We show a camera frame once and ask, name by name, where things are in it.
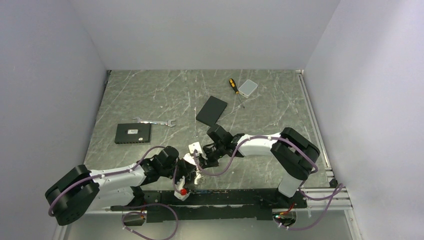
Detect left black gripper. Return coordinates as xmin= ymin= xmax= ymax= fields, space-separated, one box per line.
xmin=160 ymin=158 xmax=196 ymax=188

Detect red and white keychain tag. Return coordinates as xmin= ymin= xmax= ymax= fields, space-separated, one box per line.
xmin=193 ymin=167 xmax=204 ymax=187

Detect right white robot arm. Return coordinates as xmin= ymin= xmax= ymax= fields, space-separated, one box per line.
xmin=190 ymin=125 xmax=321 ymax=208

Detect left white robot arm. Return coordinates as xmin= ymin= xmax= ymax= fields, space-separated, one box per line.
xmin=45 ymin=146 xmax=197 ymax=226

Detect black rectangular block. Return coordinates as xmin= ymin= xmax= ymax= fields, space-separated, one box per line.
xmin=195 ymin=95 xmax=228 ymax=127

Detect silver open-end wrench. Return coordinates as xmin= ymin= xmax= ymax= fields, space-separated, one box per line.
xmin=133 ymin=117 xmax=177 ymax=128

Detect yellow black screwdriver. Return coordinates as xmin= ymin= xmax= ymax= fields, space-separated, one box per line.
xmin=228 ymin=78 xmax=246 ymax=109

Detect small white square box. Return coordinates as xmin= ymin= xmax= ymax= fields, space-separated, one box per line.
xmin=238 ymin=79 xmax=258 ymax=98

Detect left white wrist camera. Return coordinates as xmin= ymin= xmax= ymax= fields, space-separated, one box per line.
xmin=173 ymin=176 xmax=190 ymax=201

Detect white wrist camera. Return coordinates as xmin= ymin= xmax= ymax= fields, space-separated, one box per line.
xmin=173 ymin=176 xmax=190 ymax=201
xmin=188 ymin=142 xmax=204 ymax=158

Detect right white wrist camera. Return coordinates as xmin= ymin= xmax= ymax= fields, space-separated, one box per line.
xmin=188 ymin=142 xmax=204 ymax=158

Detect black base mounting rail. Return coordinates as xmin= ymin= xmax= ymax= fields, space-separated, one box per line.
xmin=110 ymin=188 xmax=307 ymax=223

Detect black network switch box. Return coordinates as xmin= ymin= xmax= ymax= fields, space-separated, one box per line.
xmin=114 ymin=123 xmax=152 ymax=144

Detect aluminium frame rail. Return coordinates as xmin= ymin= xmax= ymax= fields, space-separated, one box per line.
xmin=75 ymin=188 xmax=351 ymax=216

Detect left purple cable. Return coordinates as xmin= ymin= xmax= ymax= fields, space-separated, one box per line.
xmin=48 ymin=145 xmax=186 ymax=240

